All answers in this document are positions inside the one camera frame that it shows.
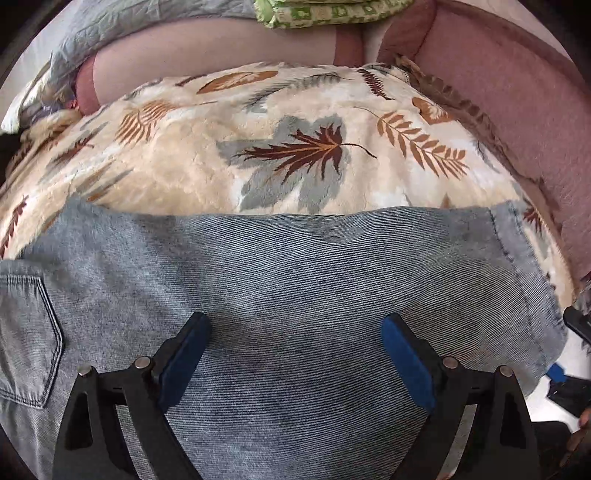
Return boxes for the grey-blue denim pants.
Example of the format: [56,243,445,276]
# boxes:
[0,196,570,480]

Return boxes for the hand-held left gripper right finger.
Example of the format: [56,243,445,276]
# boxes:
[381,313,541,480]

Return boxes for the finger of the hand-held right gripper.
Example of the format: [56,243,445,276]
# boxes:
[563,306,591,348]
[547,364,591,417]

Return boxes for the pink bolster cushion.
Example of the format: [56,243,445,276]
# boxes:
[76,18,366,116]

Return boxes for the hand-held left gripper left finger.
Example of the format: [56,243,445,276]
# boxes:
[52,312,213,480]

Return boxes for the green patterned quilt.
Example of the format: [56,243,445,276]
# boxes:
[254,0,414,30]

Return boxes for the leaf print blanket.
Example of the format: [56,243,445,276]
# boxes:
[0,62,579,308]

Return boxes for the grey quilted blanket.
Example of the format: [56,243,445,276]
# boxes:
[0,0,259,134]

